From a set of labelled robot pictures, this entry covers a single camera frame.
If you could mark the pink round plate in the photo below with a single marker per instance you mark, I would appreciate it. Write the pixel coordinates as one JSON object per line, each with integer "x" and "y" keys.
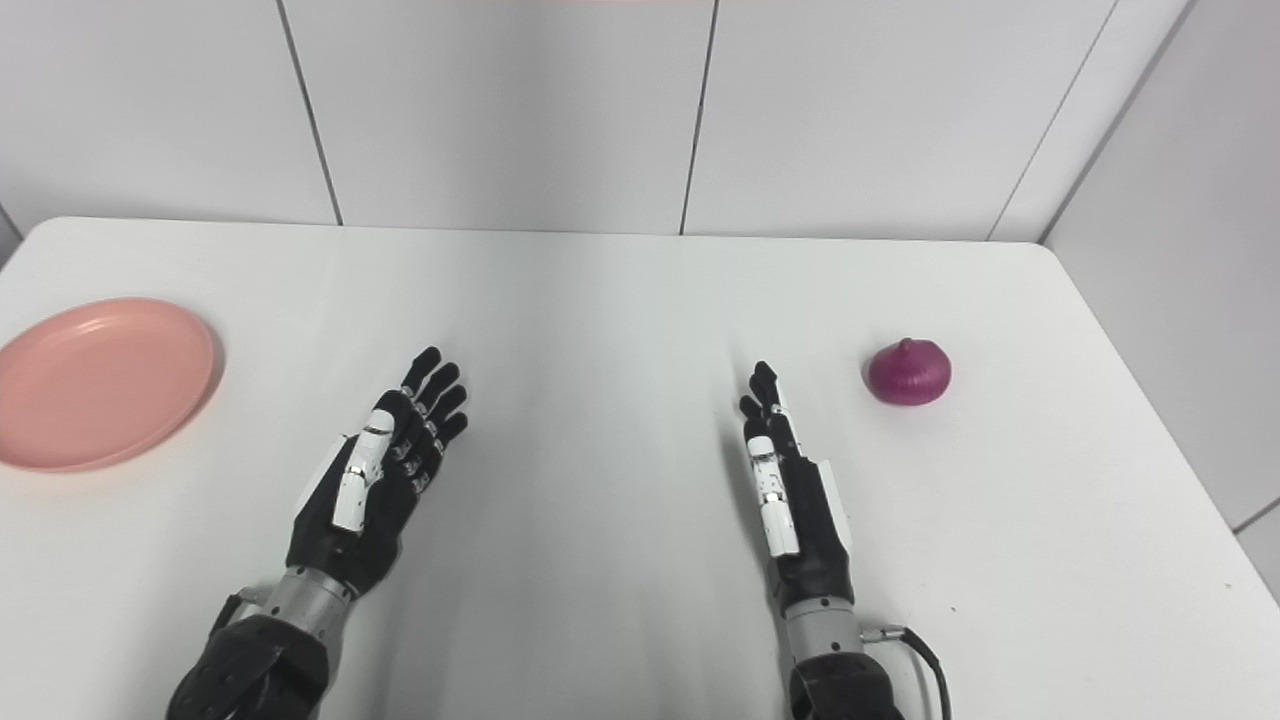
{"x": 100, "y": 385}

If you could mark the purple red onion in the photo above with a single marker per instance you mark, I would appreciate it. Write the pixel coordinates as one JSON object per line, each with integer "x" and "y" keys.
{"x": 908, "y": 375}

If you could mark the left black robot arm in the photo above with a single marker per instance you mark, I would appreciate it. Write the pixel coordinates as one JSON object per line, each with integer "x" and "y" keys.
{"x": 270, "y": 650}

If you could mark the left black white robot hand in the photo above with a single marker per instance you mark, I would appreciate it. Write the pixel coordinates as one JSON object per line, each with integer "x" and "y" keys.
{"x": 385, "y": 500}

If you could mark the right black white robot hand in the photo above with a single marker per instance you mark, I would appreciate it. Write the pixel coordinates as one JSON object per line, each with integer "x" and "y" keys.
{"x": 800, "y": 520}

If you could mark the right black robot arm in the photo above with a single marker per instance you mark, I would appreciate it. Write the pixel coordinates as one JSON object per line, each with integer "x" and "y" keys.
{"x": 835, "y": 670}

